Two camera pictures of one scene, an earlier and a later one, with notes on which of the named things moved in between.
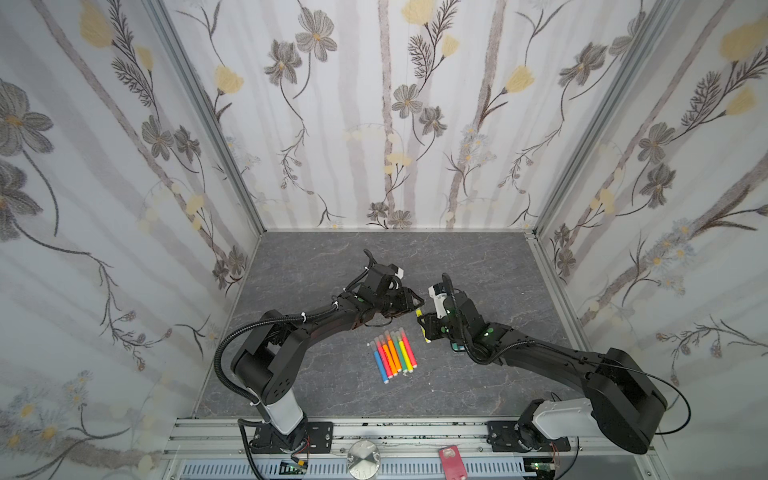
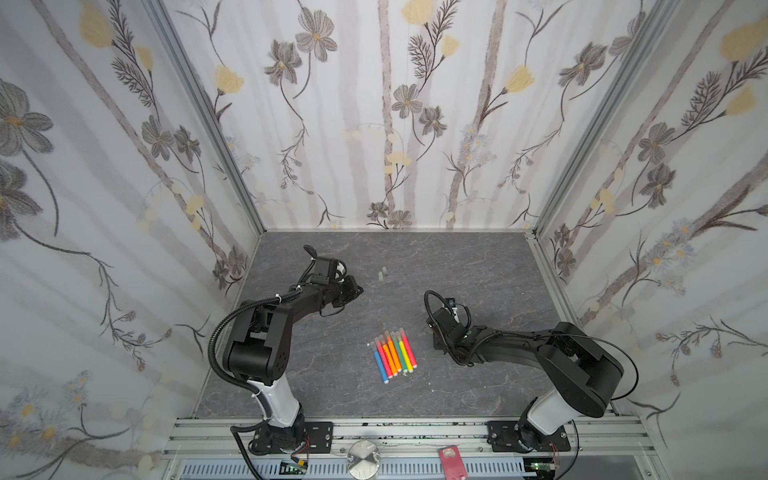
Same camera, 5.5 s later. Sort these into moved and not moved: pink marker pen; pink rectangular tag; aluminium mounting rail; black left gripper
Moved: black left gripper
Not moved: aluminium mounting rail; pink rectangular tag; pink marker pen
